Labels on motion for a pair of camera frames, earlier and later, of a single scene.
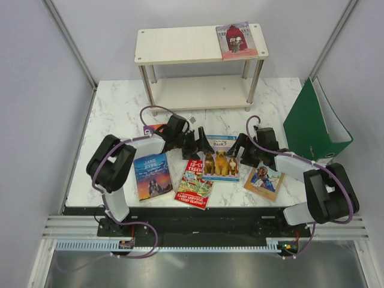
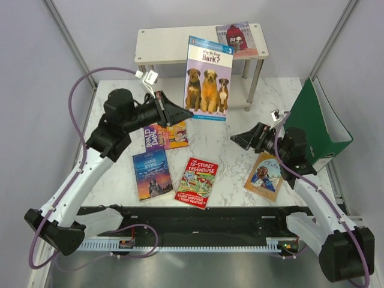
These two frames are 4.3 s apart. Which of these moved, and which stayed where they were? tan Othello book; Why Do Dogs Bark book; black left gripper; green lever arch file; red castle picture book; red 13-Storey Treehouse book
Moved: Why Do Dogs Bark book; black left gripper
Stayed: green lever arch file; red castle picture book; red 13-Storey Treehouse book; tan Othello book
